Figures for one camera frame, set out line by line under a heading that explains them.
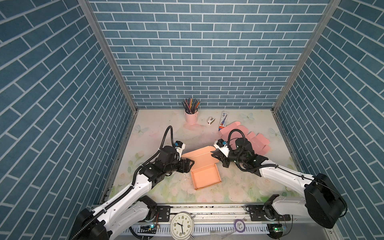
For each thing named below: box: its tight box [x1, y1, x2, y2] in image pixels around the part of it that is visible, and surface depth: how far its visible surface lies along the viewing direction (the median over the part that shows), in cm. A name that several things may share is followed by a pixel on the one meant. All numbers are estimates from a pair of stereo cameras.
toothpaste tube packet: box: [218, 111, 229, 131], surface depth 114 cm
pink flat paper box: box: [219, 121, 271, 156], surface depth 104 cm
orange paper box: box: [181, 146, 222, 190], surface depth 82 cm
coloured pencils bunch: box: [181, 97, 201, 115], surface depth 107 cm
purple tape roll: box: [234, 219, 246, 233], surface depth 72 cm
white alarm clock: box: [170, 211, 196, 240], surface depth 68 cm
